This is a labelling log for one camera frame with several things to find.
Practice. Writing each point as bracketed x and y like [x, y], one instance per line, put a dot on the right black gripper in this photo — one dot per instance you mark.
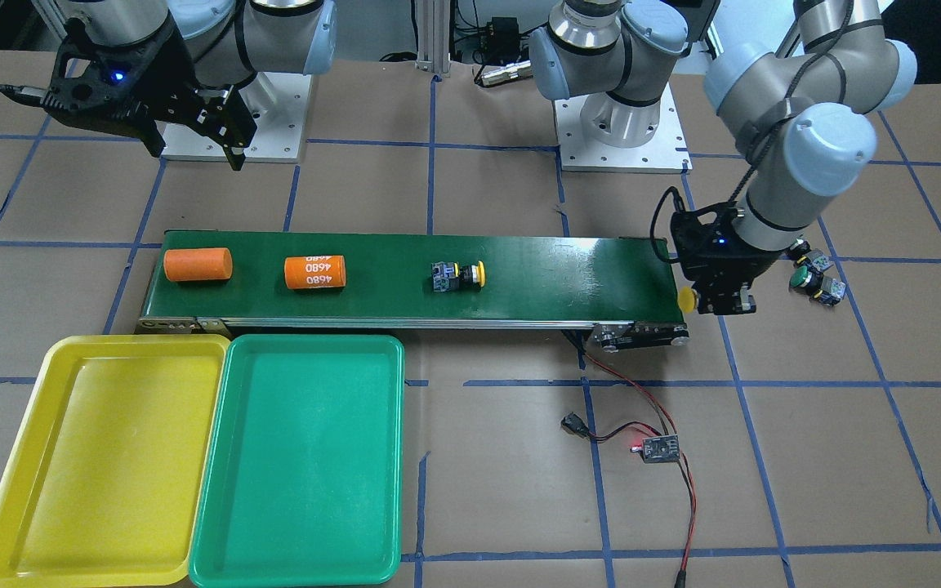
[167, 75]

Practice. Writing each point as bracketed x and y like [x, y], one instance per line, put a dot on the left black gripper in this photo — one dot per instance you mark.
[746, 266]

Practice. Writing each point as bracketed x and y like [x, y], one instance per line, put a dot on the yellow push button switch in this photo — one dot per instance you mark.
[687, 299]
[451, 277]

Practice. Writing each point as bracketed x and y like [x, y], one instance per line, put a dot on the green push button switch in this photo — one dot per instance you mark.
[802, 254]
[817, 286]

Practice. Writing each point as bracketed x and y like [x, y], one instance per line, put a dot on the plain orange cylinder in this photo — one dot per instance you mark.
[197, 265]

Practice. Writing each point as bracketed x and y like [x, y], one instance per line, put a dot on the orange cylinder with 4680 print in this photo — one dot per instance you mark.
[314, 272]

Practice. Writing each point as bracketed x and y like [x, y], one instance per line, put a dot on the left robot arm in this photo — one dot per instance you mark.
[799, 121]

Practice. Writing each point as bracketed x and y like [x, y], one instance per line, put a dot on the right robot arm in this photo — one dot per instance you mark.
[224, 81]

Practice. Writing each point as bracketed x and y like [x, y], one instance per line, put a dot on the green conveyor belt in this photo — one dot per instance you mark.
[615, 289]

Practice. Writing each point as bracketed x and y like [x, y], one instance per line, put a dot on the small black controller board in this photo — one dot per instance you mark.
[663, 449]

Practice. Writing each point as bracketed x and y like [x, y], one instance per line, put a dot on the green plastic tray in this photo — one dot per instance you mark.
[303, 479]

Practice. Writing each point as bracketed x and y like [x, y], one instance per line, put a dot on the yellow plastic tray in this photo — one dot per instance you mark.
[102, 484]

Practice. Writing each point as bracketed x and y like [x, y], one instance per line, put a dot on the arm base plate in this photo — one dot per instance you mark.
[271, 112]
[598, 134]

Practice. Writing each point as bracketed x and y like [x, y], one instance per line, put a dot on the aluminium frame post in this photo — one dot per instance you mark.
[433, 33]

